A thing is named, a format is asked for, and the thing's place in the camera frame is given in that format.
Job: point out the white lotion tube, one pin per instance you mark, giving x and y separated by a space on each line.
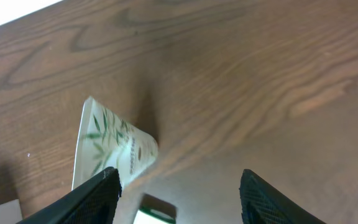
106 140

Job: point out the white box with brown interior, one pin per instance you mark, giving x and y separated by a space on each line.
10 212

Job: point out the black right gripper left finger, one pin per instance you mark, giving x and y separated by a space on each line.
94 201

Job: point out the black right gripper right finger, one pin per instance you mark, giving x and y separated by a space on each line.
263 203

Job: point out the green white soap packet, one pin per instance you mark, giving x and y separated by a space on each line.
153 210

